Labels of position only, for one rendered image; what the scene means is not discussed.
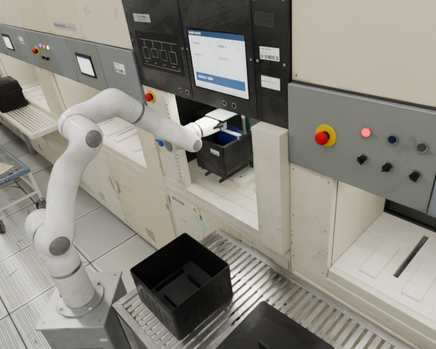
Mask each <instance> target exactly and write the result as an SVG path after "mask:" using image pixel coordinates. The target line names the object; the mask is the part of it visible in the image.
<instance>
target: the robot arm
mask: <svg viewBox="0 0 436 349"><path fill-rule="evenodd" d="M115 117H119V118H121V119H123V120H125V121H127V122H128V123H131V124H132V125H135V126H137V127H139V128H141V129H142V130H144V131H146V132H149V133H150V134H153V135H155V136H157V137H159V138H161V139H163V144H164V146H165V148H166V149H167V151H168V152H170V153H175V152H177V151H179V150H187V151H189V152H198V151H199V150H200V149H201V146H202V142H201V137H205V136H208V135H211V134H214V133H215V132H218V131H219V128H220V127H223V126H224V124H223V123H225V122H227V121H228V119H227V120H225V121H220V120H217V119H214V118H211V117H210V118H209V117H204V118H201V119H199V120H197V121H196V122H194V123H189V124H188V125H186V126H182V125H180V124H178V123H176V122H174V121H173V120H170V119H169V118H166V117H164V116H162V115H160V114H159V113H157V112H156V111H154V110H153V109H151V108H149V107H148V106H147V105H144V104H143V103H141V102H140V101H138V100H137V99H135V98H133V97H131V96H130V95H128V94H126V93H125V92H123V91H121V90H119V89H114V88H110V89H105V90H104V91H101V92H100V93H99V94H97V95H96V96H94V97H92V98H91V99H89V100H87V101H85V102H81V103H80V104H77V105H74V106H72V107H70V108H68V109H67V110H66V111H65V112H64V113H63V114H62V115H61V116H60V117H59V119H58V122H57V128H58V130H59V132H60V134H61V135H62V136H63V137H64V138H66V139H67V140H69V146H68V148H67V150H66V151H65V153H63V155H62V156H61V157H60V158H59V159H58V160H57V161H56V162H55V164H54V166H53V169H52V172H51V176H50V179H49V182H48V188H47V194H46V209H44V208H42V209H37V210H36V211H33V212H32V213H30V214H29V215H28V217H27V218H26V221H25V230H26V234H27V236H28V238H29V239H30V241H31V243H32V244H33V246H34V248H35V250H36V251H37V253H38V254H39V256H40V258H41V259H42V261H43V263H44V264H45V266H46V268H47V270H48V272H49V274H50V275H51V277H52V279H53V281H54V283H55V285H56V286H57V288H58V290H59V292H60V297H59V298H58V300H57V309H58V311H59V313H60V314H61V315H62V316H65V317H68V318H76V317H79V316H83V315H85V314H88V313H89V312H90V311H92V310H94V309H95V308H96V307H97V306H98V304H99V303H100V301H101V300H102V298H103V296H104V287H103V286H102V283H101V282H100V281H98V280H96V279H92V278H89V276H88V274H87V271H86V269H85V268H84V265H83V263H82V261H81V258H80V256H79V254H78V252H77V250H76V248H75V247H74V245H73V241H74V236H75V201H76V196H77V192H78V187H79V185H80V181H81V178H82V175H83V172H84V170H85V168H86V167H87V166H88V164H89V163H90V162H91V161H92V160H93V159H94V158H95V157H96V156H97V155H98V153H99V151H100V149H101V147H102V144H103V133H102V130H101V129H100V127H99V126H98V125H97V124H98V123H101V122H104V121H106V120H109V119H112V118H115ZM218 123H219V124H218Z"/></svg>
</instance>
